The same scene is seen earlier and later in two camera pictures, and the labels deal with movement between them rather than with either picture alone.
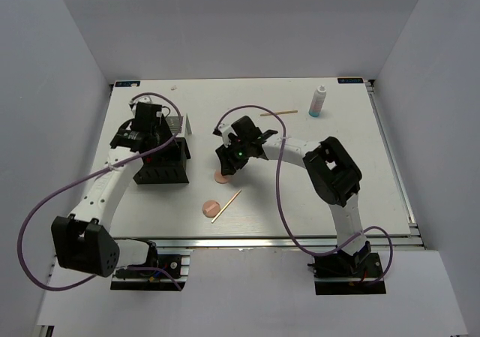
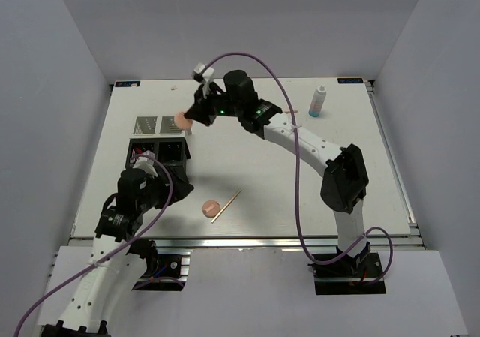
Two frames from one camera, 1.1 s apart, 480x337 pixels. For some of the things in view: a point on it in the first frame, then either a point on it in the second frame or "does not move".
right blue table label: [350, 80] does not move
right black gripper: [224, 154] -> [199, 111]
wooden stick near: [224, 209] does not move
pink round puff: [211, 209] does not move
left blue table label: [127, 84] does not move
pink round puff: [220, 178] -> [181, 121]
